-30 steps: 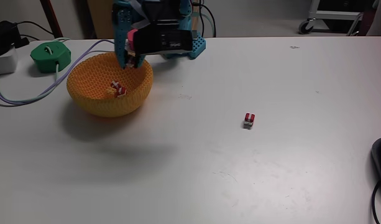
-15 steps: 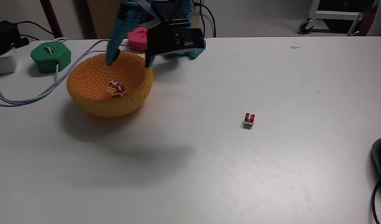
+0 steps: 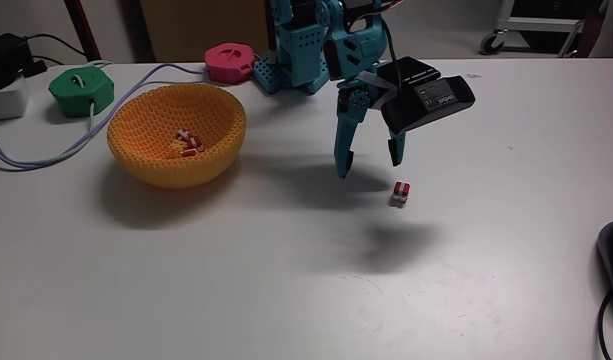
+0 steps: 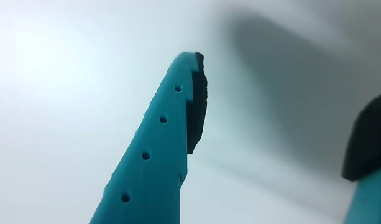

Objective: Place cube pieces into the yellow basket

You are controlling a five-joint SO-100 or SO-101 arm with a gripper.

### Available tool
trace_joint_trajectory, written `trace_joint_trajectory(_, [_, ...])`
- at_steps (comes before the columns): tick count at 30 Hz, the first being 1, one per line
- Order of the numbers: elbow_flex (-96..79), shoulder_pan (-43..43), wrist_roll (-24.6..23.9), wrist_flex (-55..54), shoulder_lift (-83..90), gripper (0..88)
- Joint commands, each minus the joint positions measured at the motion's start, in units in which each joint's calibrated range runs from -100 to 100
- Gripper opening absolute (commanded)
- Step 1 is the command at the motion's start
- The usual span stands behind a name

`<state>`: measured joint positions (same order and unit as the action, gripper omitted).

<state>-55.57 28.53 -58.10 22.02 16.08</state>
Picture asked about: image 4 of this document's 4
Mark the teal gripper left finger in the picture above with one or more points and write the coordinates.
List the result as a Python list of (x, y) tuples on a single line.
[(159, 155)]

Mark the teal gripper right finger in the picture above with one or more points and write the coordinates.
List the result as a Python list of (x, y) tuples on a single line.
[(372, 155)]

